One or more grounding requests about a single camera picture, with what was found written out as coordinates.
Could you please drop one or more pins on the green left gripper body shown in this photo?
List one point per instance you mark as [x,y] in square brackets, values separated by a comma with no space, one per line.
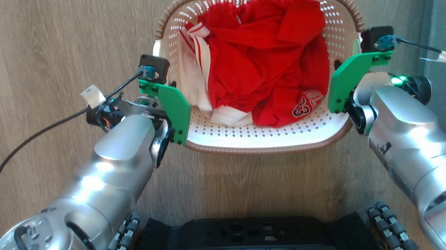
[176,108]

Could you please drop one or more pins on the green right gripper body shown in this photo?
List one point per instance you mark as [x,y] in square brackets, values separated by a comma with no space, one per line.
[343,81]

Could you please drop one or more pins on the white laundry basket brown rim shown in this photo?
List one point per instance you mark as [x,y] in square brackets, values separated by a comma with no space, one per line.
[255,138]

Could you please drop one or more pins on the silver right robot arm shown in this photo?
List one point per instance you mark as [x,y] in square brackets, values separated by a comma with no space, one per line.
[416,143]

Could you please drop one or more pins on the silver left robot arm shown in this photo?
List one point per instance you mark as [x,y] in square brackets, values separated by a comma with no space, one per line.
[105,176]

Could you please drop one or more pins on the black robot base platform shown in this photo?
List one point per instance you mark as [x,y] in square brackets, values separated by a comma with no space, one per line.
[254,232]

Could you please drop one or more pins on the white garment with red stripes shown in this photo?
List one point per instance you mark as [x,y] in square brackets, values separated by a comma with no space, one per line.
[196,83]

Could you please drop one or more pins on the red jersey garment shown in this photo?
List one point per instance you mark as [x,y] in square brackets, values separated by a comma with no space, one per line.
[265,59]

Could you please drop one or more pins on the black roller wheel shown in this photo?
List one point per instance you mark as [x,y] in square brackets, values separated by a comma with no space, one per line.
[391,227]
[123,241]

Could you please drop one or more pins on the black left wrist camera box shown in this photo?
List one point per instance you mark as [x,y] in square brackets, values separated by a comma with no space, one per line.
[158,65]

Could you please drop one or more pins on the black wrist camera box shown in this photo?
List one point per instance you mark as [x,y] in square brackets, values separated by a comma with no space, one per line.
[370,38]
[158,65]

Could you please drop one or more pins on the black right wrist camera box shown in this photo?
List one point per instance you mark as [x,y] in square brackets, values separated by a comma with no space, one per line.
[370,38]

